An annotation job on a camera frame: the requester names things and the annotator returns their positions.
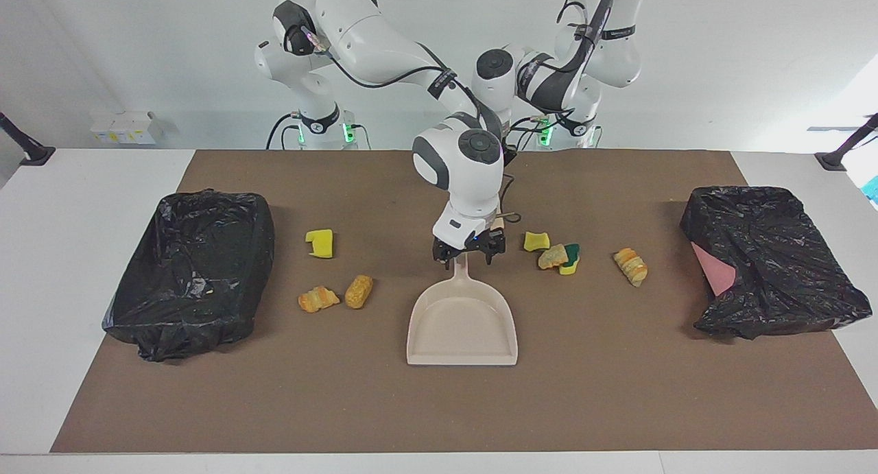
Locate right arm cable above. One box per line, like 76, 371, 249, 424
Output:
285, 21, 525, 228

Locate beige plastic dustpan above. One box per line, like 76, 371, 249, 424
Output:
406, 252, 519, 367

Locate white wall socket boxes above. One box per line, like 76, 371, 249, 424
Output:
90, 111, 165, 145

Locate notched yellow sponge piece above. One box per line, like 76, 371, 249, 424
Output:
305, 228, 335, 259

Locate black bag lined bin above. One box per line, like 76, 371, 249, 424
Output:
102, 190, 276, 363

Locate small striped croissant piece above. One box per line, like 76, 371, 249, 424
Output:
298, 286, 341, 314

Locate black camera stand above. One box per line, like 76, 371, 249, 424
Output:
0, 112, 56, 167
815, 113, 878, 171

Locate brown bread roll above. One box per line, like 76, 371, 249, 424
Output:
344, 274, 375, 309

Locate pink bin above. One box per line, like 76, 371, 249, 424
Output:
691, 241, 737, 298

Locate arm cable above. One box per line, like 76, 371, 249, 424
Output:
556, 0, 615, 73
285, 21, 525, 228

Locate brown table mat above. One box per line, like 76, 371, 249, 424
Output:
50, 150, 878, 454

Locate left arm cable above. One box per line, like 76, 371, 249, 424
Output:
556, 0, 615, 73

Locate large striped croissant piece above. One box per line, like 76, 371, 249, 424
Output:
613, 248, 648, 288

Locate black base cable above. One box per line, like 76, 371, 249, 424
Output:
504, 115, 549, 152
266, 113, 304, 150

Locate crumpled black trash bag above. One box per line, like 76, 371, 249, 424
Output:
680, 185, 873, 341

